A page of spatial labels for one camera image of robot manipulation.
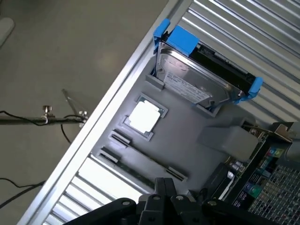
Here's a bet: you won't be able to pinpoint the clear acrylic plate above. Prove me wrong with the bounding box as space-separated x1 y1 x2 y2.
61 88 83 119

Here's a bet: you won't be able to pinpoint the silver CPU chip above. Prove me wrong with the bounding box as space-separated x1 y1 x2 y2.
128 101 162 134

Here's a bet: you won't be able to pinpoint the grey plastic parts rack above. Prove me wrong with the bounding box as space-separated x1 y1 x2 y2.
90 67 258 202

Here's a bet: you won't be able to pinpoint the silver hard disk white label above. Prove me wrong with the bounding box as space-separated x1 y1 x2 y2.
156 42 246 110

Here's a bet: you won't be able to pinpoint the black stand pole silver knobs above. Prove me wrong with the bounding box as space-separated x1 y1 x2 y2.
0 105 89 128

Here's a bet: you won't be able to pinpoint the open metal PC case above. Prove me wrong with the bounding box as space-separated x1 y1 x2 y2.
234 121 300 225

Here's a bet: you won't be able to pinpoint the thin black floor cable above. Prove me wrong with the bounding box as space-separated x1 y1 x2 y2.
0 177 46 207

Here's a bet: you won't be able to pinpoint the hard drive in blue caddy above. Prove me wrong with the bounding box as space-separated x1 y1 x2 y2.
153 18 263 106

